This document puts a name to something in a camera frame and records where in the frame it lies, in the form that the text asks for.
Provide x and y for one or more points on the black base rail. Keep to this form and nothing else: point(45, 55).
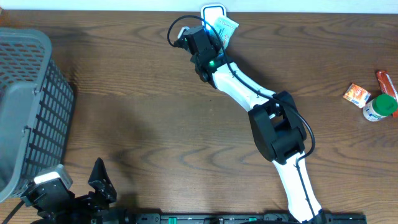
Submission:
point(327, 218)

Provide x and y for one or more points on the green lid cup container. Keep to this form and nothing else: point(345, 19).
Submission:
point(379, 108)

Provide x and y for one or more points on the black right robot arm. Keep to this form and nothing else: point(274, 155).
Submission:
point(278, 130)

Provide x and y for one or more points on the dark grey plastic basket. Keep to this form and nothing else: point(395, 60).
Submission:
point(37, 105)

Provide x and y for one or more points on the red Top snack packet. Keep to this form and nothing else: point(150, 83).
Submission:
point(386, 86)

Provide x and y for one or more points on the light blue wipes packet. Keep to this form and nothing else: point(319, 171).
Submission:
point(225, 28)

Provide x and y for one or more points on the orange small carton box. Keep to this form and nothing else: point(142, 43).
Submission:
point(357, 95)

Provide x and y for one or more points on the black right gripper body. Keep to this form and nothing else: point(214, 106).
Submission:
point(214, 42)

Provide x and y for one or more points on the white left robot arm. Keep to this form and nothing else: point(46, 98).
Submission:
point(112, 215)

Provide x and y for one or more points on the white barcode scanner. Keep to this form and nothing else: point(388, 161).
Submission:
point(211, 12)

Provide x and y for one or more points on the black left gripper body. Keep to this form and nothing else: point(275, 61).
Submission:
point(86, 208)

